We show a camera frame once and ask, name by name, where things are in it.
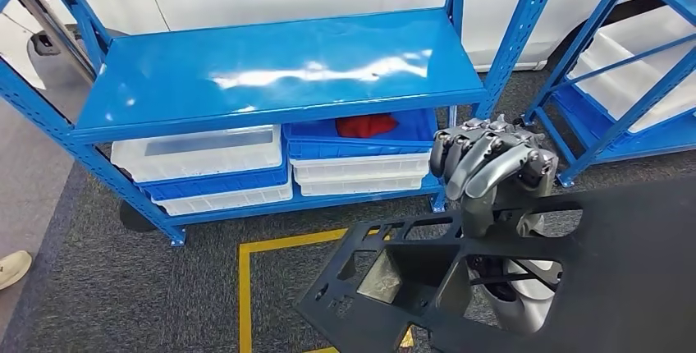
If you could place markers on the black plastic bracket part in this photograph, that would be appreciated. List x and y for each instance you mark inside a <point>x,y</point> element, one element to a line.
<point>625,285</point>

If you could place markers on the blue metal shelf rack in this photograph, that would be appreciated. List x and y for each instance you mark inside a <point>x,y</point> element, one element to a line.
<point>244,62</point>
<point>625,122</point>

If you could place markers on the person's shoe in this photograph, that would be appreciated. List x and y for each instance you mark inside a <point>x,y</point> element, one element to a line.
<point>13,269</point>

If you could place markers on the white bin with clear lid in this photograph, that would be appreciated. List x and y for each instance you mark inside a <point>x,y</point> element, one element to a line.
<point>190,168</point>

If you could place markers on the white plastic bin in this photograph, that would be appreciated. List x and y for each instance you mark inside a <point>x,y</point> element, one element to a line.
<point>625,89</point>
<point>228,201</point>
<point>652,29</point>
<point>359,186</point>
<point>359,168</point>

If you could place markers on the blue plastic bin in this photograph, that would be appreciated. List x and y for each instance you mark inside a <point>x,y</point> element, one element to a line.
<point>217,187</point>
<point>326,149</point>

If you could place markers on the red cloth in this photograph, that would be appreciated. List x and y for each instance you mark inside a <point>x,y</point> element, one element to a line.
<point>364,126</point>

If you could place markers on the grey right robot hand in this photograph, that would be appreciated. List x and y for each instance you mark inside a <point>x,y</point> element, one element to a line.
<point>495,165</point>

